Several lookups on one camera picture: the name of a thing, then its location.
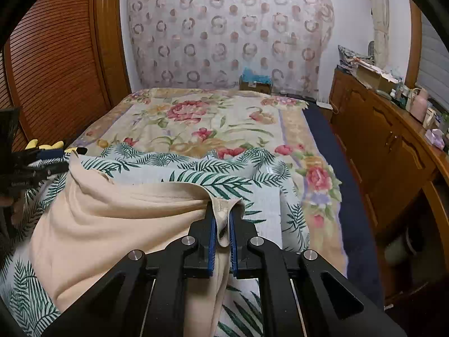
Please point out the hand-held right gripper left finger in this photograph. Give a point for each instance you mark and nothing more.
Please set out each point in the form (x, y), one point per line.
(211, 249)

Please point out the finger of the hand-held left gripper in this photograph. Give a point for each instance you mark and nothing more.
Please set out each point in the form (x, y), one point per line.
(38, 174)
(49, 154)

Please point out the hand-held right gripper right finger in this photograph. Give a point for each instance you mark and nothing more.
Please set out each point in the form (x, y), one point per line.
(233, 249)

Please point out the peach printed t-shirt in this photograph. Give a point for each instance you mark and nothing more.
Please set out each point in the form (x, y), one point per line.
(122, 217)

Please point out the person's left hand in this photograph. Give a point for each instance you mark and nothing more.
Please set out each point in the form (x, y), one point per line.
(15, 212)

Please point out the yellow plush toy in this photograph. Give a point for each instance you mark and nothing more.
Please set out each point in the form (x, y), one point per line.
(44, 145)

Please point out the green leaf print sheet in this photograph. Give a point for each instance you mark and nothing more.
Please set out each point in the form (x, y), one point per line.
(217, 179)

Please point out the brown louvred wardrobe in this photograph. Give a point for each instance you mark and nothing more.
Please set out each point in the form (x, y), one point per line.
(59, 59)

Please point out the floral blanket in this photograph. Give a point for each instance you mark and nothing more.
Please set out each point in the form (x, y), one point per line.
(217, 123)

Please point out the navy bed sheet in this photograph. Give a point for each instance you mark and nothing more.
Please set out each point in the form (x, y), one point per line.
(347, 182)

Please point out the cardboard box with blue paper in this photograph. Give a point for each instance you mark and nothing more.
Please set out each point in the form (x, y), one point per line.
(255, 82)

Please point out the grey slipper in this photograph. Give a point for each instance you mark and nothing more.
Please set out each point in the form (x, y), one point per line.
(403, 247)

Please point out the wooden cabinet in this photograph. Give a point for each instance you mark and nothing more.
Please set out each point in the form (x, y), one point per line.
(386, 154)

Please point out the circle print curtain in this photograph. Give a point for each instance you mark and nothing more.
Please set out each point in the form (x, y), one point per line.
(228, 28)

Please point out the open cardboard box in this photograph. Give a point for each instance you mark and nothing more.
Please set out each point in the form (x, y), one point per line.
(373, 77)

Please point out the floral pillow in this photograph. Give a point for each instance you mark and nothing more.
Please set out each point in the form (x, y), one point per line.
(352, 56)

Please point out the purple tissue pack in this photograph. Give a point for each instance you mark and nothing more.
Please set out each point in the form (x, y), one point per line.
(435, 139)

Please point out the pink thermos jug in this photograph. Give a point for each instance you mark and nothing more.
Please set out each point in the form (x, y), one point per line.
(419, 107)

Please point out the beige window curtain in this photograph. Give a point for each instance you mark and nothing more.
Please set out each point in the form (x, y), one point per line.
(380, 17)

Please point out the grey window blind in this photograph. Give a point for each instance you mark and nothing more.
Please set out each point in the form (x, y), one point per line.
(436, 63)

